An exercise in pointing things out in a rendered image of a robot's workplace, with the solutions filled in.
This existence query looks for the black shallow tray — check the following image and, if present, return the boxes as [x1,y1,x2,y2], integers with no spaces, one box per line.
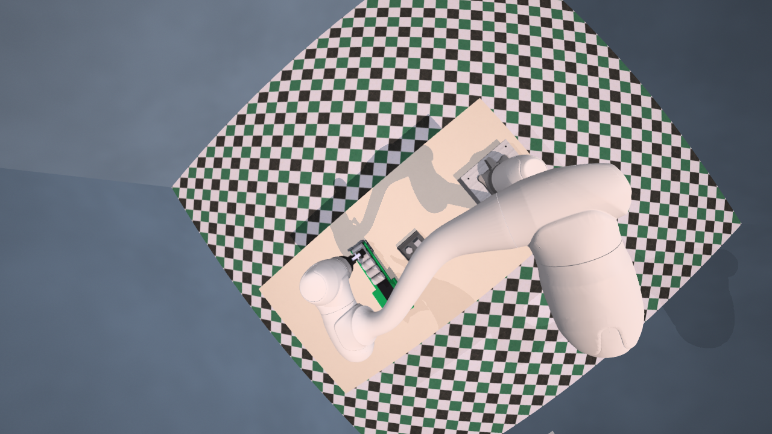
[397,231,424,261]

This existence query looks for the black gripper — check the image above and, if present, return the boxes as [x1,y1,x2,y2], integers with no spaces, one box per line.
[340,248,366,272]

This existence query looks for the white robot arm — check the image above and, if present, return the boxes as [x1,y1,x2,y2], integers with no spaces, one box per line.
[299,154,644,362]

